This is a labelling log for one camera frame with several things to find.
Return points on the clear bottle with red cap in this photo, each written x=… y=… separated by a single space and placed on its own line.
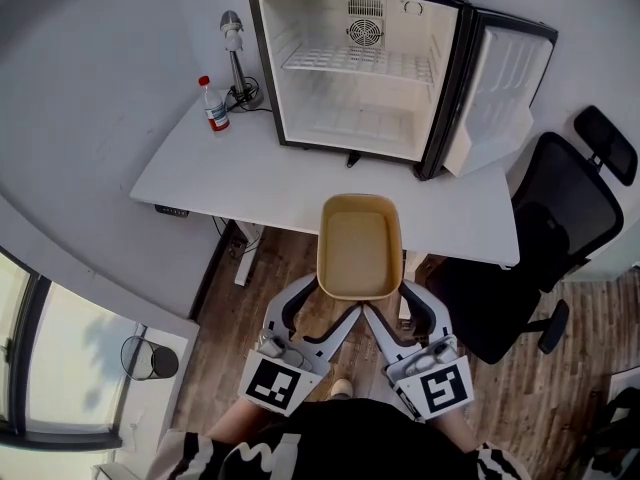
x=215 y=108

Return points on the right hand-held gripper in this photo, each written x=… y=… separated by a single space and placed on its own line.
x=442 y=388

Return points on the tan paper bowl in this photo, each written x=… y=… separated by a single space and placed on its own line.
x=357 y=253

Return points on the black desk control panel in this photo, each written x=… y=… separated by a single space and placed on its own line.
x=172 y=211

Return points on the person's black white patterned top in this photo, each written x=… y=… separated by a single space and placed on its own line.
x=350 y=443

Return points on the silver desk lamp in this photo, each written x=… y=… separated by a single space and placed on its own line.
x=236 y=63

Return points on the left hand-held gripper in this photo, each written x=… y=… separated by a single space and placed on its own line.
x=275 y=385

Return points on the black mesh office chair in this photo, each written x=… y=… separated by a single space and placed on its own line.
x=570 y=208

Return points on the white mini fridge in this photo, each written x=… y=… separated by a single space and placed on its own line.
x=360 y=113

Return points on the person's right forearm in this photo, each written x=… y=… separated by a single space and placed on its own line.
x=457 y=433

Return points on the person's left forearm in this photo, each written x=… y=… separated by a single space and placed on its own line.
x=235 y=420

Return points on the person's beige shoe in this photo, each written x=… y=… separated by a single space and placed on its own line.
x=342 y=389

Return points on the dark framed window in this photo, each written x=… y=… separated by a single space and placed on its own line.
x=65 y=368

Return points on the white desk leg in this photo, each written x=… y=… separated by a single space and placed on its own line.
x=247 y=253
x=411 y=273

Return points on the black metal lock tab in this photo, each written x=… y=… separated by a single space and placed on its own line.
x=353 y=159

